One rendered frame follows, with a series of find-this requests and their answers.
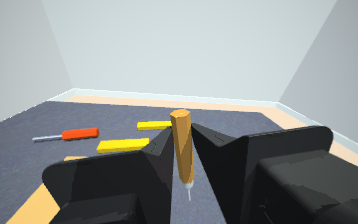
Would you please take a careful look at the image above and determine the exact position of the tan floor panel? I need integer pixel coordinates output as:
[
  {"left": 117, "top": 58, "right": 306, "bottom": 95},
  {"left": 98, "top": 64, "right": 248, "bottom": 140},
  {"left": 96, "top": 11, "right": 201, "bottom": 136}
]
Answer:
[{"left": 6, "top": 183, "right": 60, "bottom": 224}]

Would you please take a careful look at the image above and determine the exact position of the yellow rectangular bar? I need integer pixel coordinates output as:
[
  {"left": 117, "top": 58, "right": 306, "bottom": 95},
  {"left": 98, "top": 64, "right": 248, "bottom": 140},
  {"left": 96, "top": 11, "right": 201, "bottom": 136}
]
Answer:
[
  {"left": 96, "top": 138, "right": 149, "bottom": 153},
  {"left": 137, "top": 121, "right": 172, "bottom": 131}
]

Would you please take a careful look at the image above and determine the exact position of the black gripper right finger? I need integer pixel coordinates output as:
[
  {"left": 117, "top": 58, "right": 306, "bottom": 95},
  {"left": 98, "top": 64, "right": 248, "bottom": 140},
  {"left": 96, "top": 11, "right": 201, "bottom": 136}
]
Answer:
[{"left": 191, "top": 123, "right": 334, "bottom": 224}]

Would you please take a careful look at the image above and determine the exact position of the orange-handled awl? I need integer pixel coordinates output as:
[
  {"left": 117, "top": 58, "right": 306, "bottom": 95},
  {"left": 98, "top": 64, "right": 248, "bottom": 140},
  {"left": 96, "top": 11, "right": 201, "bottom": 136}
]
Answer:
[{"left": 32, "top": 128, "right": 99, "bottom": 140}]

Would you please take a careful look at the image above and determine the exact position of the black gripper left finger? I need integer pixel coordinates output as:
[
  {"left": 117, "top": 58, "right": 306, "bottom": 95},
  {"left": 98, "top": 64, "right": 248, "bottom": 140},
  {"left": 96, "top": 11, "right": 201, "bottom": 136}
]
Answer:
[{"left": 42, "top": 126, "right": 174, "bottom": 224}]

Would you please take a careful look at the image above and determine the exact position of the brown wooden awl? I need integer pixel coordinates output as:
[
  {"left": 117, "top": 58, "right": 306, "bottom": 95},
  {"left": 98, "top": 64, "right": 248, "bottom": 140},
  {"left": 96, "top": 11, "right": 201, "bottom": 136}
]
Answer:
[{"left": 170, "top": 109, "right": 194, "bottom": 201}]

